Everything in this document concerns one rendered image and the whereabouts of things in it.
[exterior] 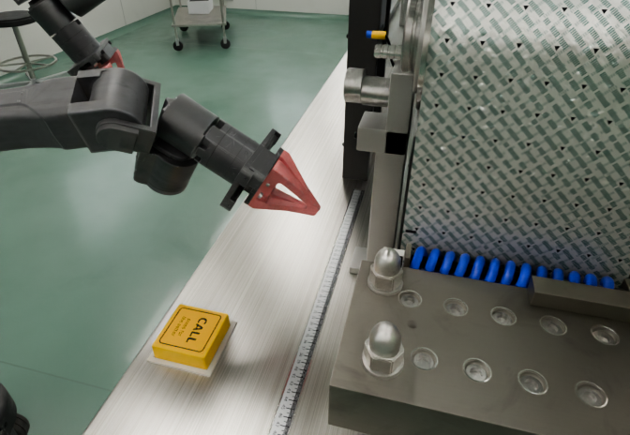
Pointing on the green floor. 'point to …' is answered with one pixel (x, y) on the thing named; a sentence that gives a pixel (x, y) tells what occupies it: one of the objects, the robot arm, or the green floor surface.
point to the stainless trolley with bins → (199, 10)
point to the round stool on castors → (23, 50)
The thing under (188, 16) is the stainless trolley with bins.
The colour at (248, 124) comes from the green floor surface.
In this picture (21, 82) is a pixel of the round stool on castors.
